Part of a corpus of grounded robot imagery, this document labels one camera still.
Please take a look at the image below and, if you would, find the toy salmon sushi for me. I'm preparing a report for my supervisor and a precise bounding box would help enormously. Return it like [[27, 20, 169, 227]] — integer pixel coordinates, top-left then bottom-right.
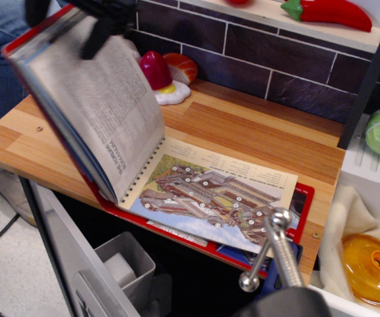
[[163, 53, 199, 85]]

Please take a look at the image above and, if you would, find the grey plastic bin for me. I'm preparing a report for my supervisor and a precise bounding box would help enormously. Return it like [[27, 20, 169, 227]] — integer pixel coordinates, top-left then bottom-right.
[[95, 232, 156, 311]]

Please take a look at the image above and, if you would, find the white dish rack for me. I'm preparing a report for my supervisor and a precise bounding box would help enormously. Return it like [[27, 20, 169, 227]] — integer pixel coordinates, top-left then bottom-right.
[[340, 114, 380, 184]]

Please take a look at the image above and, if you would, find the toy fried egg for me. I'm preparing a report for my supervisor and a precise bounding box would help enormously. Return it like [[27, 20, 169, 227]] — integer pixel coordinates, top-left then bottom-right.
[[154, 80, 191, 106]]

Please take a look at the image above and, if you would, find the cream cloth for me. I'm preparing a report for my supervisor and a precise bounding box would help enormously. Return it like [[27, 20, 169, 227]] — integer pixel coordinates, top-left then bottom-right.
[[319, 185, 380, 301]]

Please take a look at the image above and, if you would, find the dark red toy fruit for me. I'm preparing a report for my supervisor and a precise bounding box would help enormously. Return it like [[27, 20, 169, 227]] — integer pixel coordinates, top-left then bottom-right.
[[139, 50, 173, 90]]

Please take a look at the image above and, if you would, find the red toy on shelf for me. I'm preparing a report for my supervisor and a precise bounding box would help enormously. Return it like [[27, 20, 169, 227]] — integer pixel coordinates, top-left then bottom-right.
[[229, 0, 250, 5]]

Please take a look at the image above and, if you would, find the red toy chili pepper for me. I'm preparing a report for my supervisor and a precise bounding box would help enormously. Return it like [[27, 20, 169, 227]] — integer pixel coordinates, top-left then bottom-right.
[[280, 0, 372, 32]]

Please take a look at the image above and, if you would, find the grey cabinet door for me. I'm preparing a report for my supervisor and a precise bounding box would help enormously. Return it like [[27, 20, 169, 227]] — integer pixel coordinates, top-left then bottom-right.
[[20, 177, 139, 316]]

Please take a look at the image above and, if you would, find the red spiral-bound guide book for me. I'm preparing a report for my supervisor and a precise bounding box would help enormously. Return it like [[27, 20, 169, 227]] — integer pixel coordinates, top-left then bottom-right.
[[1, 5, 316, 279]]

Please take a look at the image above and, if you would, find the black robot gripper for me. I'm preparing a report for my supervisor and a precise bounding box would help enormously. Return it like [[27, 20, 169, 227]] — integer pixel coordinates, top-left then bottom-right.
[[24, 0, 139, 60]]

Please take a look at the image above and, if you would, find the orange glass lid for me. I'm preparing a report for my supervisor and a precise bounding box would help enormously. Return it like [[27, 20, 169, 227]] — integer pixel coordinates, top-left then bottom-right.
[[342, 234, 380, 306]]

